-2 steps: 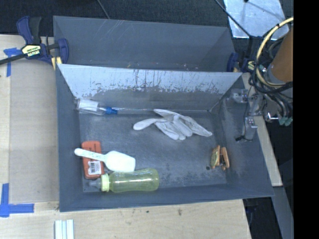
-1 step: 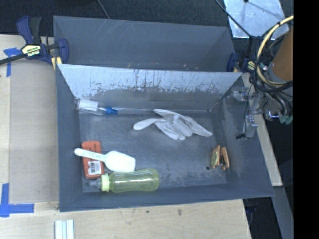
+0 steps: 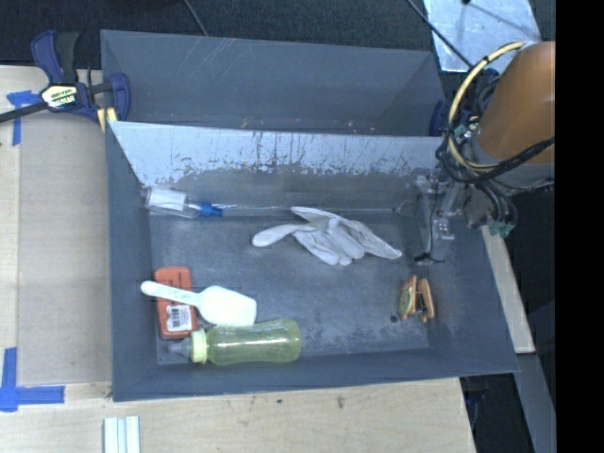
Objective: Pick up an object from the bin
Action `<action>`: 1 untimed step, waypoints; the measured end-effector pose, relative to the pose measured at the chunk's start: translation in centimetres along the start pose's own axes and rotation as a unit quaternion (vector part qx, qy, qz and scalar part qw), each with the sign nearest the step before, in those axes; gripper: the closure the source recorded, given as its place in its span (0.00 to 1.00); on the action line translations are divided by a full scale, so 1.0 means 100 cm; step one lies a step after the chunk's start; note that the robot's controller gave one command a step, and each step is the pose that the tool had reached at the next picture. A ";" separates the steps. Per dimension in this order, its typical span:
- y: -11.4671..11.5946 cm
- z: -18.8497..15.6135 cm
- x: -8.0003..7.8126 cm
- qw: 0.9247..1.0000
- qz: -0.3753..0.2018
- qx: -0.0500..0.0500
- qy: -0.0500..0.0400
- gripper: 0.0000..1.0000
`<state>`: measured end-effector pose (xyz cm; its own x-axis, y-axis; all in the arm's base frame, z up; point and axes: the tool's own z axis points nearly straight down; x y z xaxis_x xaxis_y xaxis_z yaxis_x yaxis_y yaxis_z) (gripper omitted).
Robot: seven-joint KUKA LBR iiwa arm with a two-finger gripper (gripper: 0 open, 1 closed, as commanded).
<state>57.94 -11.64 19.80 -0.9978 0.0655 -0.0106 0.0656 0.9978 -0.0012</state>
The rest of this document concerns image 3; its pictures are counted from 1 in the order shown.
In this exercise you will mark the brown toy burger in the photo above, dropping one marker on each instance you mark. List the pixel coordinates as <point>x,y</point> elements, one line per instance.
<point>415,300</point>

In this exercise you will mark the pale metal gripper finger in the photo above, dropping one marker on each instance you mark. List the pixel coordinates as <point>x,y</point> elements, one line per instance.
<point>442,243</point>
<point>423,224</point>

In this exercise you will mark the orange flat packet with barcode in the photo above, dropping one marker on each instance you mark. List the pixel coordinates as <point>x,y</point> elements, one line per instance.
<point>171,279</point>

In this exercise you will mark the yellow-green baby bottle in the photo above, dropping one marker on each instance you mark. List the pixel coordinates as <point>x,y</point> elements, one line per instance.
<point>255,343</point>

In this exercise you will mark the clear spray bottle blue nozzle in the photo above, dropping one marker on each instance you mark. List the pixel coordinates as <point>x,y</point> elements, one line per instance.
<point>170,202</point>

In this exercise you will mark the white plastic scoop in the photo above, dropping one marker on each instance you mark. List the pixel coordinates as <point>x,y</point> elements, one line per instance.
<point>226,305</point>

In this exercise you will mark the grey metal bin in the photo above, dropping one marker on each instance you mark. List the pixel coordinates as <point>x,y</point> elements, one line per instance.
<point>330,290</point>

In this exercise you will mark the white glove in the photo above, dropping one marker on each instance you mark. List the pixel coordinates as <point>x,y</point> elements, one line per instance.
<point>330,239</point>

